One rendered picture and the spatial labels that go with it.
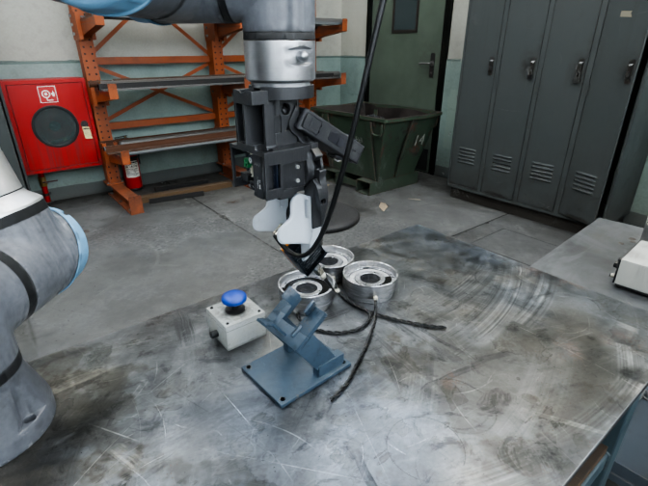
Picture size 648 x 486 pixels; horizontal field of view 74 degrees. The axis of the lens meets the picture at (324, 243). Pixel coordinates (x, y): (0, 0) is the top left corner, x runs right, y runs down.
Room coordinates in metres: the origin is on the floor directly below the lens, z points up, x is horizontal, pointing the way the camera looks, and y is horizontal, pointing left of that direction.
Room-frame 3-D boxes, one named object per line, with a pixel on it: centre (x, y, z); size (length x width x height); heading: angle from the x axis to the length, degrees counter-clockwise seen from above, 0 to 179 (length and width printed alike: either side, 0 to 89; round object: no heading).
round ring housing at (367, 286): (0.73, -0.09, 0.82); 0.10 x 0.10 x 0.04
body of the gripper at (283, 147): (0.50, 0.05, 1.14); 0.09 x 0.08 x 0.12; 131
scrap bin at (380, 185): (4.18, -0.46, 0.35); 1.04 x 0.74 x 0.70; 38
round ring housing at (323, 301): (0.69, 0.03, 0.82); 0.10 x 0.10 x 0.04
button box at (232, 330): (0.59, 0.15, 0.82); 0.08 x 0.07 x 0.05; 128
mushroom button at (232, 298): (0.59, 0.14, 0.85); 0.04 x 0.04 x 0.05
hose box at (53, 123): (3.69, 2.06, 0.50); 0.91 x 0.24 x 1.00; 128
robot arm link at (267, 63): (0.50, 0.04, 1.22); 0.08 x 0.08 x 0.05
